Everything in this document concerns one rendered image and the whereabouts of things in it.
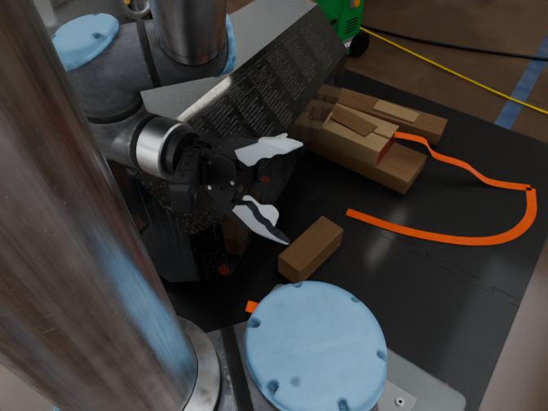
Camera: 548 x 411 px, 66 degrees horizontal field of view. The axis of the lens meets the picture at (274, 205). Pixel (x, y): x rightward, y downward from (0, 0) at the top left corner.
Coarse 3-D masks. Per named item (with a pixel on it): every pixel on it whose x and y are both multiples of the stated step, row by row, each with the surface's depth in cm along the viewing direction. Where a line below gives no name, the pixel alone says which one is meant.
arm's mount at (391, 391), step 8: (392, 384) 66; (384, 392) 65; (392, 392) 65; (400, 392) 65; (384, 400) 64; (392, 400) 64; (400, 400) 64; (408, 400) 64; (416, 400) 64; (384, 408) 63; (392, 408) 63; (400, 408) 63; (408, 408) 63
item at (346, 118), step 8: (336, 104) 232; (336, 112) 228; (344, 112) 228; (328, 120) 224; (336, 120) 223; (344, 120) 223; (352, 120) 223; (360, 120) 223; (352, 128) 219; (360, 128) 219; (368, 128) 219
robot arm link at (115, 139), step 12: (144, 108) 65; (132, 120) 62; (144, 120) 62; (96, 132) 63; (108, 132) 62; (120, 132) 62; (132, 132) 62; (108, 144) 64; (120, 144) 63; (132, 144) 62; (108, 156) 66; (120, 156) 64; (132, 156) 63
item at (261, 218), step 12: (240, 204) 60; (252, 204) 60; (240, 216) 60; (252, 216) 59; (264, 216) 62; (276, 216) 63; (252, 228) 60; (264, 228) 59; (276, 228) 60; (276, 240) 59; (288, 240) 60
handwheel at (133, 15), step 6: (120, 0) 100; (138, 0) 106; (120, 6) 101; (126, 6) 102; (138, 6) 107; (144, 6) 109; (126, 12) 103; (132, 12) 104; (138, 12) 106; (144, 12) 108; (132, 18) 106; (138, 18) 107
